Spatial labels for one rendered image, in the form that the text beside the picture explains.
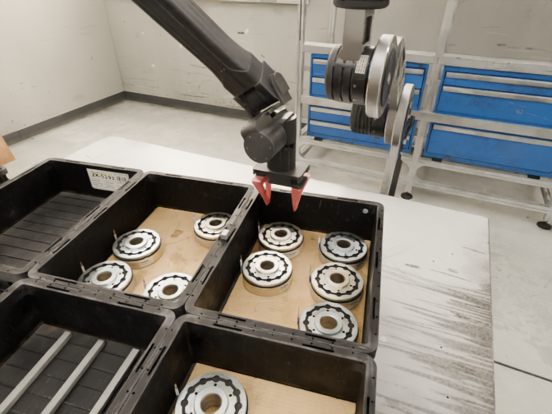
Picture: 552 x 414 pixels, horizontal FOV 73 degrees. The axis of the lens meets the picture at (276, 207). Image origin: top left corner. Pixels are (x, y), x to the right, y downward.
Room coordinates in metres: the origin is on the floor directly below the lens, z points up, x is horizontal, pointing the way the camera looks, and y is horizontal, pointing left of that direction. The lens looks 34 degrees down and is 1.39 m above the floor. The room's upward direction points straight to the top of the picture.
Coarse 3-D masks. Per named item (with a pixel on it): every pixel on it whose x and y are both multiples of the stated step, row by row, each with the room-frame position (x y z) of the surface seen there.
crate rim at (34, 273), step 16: (144, 176) 0.82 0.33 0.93; (160, 176) 0.83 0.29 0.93; (176, 176) 0.82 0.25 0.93; (128, 192) 0.75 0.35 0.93; (240, 208) 0.67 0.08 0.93; (64, 240) 0.56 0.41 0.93; (48, 256) 0.52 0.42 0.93; (208, 256) 0.52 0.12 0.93; (32, 272) 0.47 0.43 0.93; (80, 288) 0.44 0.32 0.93; (96, 288) 0.44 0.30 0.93; (112, 288) 0.44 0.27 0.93; (192, 288) 0.44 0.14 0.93; (160, 304) 0.40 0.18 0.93; (176, 304) 0.40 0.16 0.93
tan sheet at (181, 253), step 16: (160, 208) 0.82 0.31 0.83; (144, 224) 0.75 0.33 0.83; (160, 224) 0.75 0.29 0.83; (176, 224) 0.75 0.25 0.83; (192, 224) 0.75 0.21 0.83; (176, 240) 0.69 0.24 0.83; (192, 240) 0.69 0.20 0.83; (112, 256) 0.63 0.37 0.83; (176, 256) 0.63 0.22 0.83; (192, 256) 0.63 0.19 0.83; (144, 272) 0.58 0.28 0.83; (160, 272) 0.58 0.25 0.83; (176, 272) 0.58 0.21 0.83; (192, 272) 0.58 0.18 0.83; (144, 288) 0.53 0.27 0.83
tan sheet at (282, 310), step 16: (304, 240) 0.69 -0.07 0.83; (320, 240) 0.69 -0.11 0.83; (304, 256) 0.63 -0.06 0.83; (368, 256) 0.63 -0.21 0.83; (304, 272) 0.58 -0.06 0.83; (240, 288) 0.53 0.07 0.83; (288, 288) 0.53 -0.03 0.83; (304, 288) 0.53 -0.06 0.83; (240, 304) 0.49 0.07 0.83; (256, 304) 0.49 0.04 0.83; (272, 304) 0.49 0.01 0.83; (288, 304) 0.49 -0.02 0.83; (304, 304) 0.49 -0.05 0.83; (272, 320) 0.45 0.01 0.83; (288, 320) 0.45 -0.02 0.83
